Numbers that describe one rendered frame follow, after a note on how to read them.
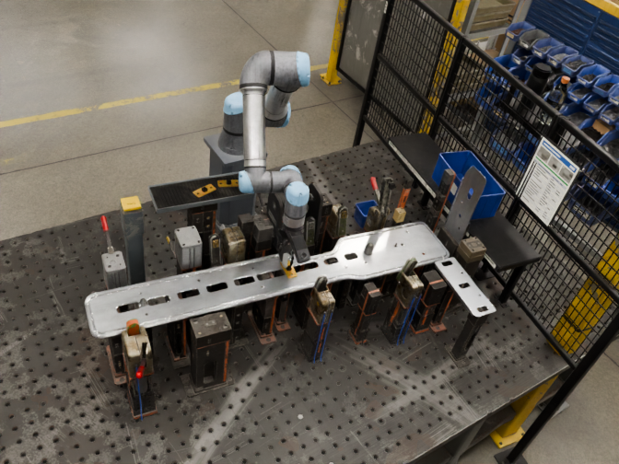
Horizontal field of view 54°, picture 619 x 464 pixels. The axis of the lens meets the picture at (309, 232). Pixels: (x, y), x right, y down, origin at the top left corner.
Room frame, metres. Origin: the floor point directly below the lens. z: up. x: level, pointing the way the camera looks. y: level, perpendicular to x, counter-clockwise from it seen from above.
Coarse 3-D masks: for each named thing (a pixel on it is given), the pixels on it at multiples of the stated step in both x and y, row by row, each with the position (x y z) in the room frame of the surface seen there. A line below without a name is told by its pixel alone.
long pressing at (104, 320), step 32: (416, 224) 1.93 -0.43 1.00; (320, 256) 1.63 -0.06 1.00; (384, 256) 1.70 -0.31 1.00; (416, 256) 1.74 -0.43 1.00; (448, 256) 1.77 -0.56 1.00; (128, 288) 1.30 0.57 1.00; (160, 288) 1.33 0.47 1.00; (192, 288) 1.36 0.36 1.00; (256, 288) 1.41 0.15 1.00; (288, 288) 1.44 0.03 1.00; (96, 320) 1.15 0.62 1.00; (160, 320) 1.20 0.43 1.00
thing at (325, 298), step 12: (312, 300) 1.42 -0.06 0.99; (324, 300) 1.38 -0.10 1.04; (312, 312) 1.40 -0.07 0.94; (324, 312) 1.36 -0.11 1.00; (312, 324) 1.40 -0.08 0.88; (324, 324) 1.38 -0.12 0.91; (312, 336) 1.38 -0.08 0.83; (324, 336) 1.39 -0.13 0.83; (300, 348) 1.41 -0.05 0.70; (312, 348) 1.37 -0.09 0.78; (312, 360) 1.37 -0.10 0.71
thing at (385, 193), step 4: (384, 180) 1.90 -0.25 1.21; (388, 180) 1.91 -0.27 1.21; (392, 180) 1.91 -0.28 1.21; (384, 184) 1.89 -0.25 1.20; (388, 184) 1.89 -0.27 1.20; (392, 184) 1.88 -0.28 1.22; (384, 188) 1.89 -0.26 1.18; (388, 188) 1.91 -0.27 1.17; (392, 188) 1.88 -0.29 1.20; (380, 192) 1.90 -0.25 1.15; (384, 192) 1.89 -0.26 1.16; (388, 192) 1.91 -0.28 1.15; (380, 196) 1.89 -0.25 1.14; (384, 196) 1.90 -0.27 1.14; (388, 196) 1.90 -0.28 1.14; (380, 200) 1.89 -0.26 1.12; (384, 200) 1.90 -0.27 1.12; (388, 200) 1.90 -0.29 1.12; (380, 204) 1.88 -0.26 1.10; (384, 204) 1.90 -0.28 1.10; (388, 204) 1.89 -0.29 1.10; (380, 208) 1.88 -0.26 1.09; (384, 208) 1.90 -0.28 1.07; (380, 212) 1.88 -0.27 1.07; (380, 216) 1.87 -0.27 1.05
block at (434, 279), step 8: (432, 272) 1.69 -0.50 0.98; (424, 280) 1.65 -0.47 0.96; (432, 280) 1.64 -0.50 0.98; (440, 280) 1.65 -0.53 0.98; (424, 288) 1.64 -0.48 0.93; (432, 288) 1.60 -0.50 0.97; (440, 288) 1.61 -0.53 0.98; (424, 296) 1.62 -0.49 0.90; (432, 296) 1.60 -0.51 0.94; (440, 296) 1.62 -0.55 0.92; (424, 304) 1.61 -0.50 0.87; (432, 304) 1.61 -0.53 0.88; (416, 312) 1.63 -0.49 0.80; (424, 312) 1.61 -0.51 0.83; (432, 312) 1.63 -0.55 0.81; (416, 320) 1.61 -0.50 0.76; (424, 320) 1.61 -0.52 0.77; (416, 328) 1.60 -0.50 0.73; (424, 328) 1.62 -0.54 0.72
